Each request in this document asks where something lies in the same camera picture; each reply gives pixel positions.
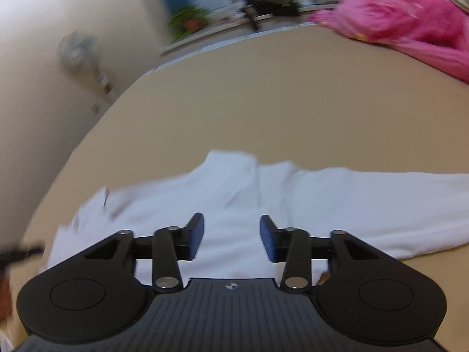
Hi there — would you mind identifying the pink quilt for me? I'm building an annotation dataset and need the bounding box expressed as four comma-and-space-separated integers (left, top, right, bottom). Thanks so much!
308, 0, 468, 83

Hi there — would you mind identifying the white standing fan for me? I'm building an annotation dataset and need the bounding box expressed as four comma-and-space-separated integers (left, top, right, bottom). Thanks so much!
57, 30, 118, 115

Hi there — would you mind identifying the white small garment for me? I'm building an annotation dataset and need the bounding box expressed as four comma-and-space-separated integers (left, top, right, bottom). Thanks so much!
48, 151, 468, 279

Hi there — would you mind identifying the potted green plant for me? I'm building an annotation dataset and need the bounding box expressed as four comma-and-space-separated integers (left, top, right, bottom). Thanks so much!
169, 5, 210, 41

